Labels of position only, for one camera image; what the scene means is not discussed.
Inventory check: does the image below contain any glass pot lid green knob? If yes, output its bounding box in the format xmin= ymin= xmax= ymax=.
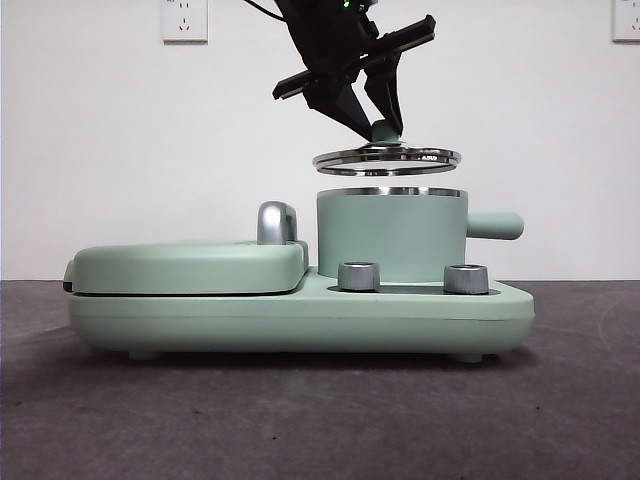
xmin=312 ymin=119 xmax=463 ymax=178

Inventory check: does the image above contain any mint green steamer pot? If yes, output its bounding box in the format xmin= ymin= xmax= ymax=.
xmin=316 ymin=186 xmax=526 ymax=280

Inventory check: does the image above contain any silver control knob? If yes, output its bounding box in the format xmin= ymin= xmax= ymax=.
xmin=443 ymin=263 xmax=489 ymax=296
xmin=337 ymin=261 xmax=382 ymax=293

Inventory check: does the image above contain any mint green hinged griddle cover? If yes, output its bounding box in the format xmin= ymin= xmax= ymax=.
xmin=63 ymin=239 xmax=311 ymax=298

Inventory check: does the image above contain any mint green breakfast machine base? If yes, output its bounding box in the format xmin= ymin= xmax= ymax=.
xmin=67 ymin=265 xmax=536 ymax=363

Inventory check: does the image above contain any black cable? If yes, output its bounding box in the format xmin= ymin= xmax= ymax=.
xmin=241 ymin=0 xmax=285 ymax=21

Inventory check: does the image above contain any chrome griddle cover handle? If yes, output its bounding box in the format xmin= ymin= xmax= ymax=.
xmin=256 ymin=200 xmax=300 ymax=247

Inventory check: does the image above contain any white wall socket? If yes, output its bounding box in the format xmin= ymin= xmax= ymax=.
xmin=159 ymin=0 xmax=209 ymax=44
xmin=612 ymin=0 xmax=640 ymax=43

